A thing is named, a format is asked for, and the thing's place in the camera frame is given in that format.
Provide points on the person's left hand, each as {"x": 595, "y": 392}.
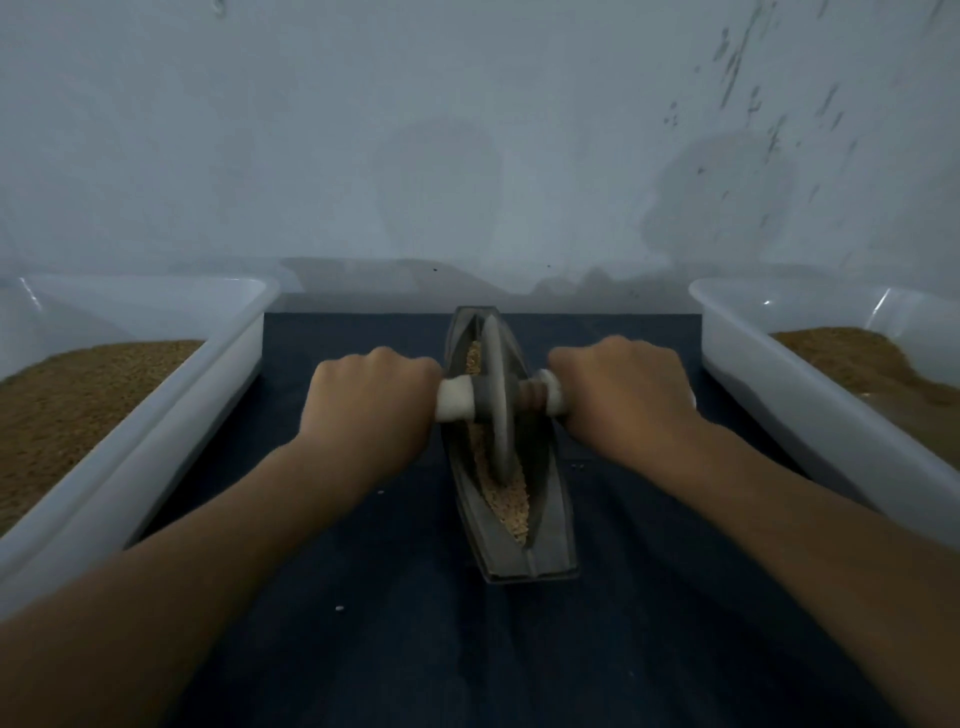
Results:
{"x": 368, "y": 413}

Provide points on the person's right hand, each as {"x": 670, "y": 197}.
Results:
{"x": 627, "y": 402}

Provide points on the small ground grain portion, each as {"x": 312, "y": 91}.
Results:
{"x": 513, "y": 503}

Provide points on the boat-shaped metal grinding trough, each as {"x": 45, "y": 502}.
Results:
{"x": 548, "y": 548}

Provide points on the white plastic tray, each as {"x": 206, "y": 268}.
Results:
{"x": 150, "y": 420}
{"x": 795, "y": 405}

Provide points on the person's right forearm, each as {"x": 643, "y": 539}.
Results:
{"x": 833, "y": 563}

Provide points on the person's left forearm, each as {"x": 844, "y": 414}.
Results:
{"x": 150, "y": 600}

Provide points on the dark blue tablecloth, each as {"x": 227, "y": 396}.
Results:
{"x": 375, "y": 645}

